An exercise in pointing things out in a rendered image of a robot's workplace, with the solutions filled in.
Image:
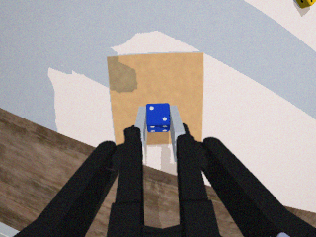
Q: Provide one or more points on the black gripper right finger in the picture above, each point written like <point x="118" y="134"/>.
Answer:
<point x="254" y="209"/>

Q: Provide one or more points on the tan flat mat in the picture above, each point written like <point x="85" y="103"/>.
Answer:
<point x="141" y="79"/>

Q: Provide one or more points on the blue die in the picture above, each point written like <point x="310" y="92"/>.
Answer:
<point x="158" y="117"/>

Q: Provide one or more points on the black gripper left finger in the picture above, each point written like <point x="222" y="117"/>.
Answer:
<point x="73" y="209"/>

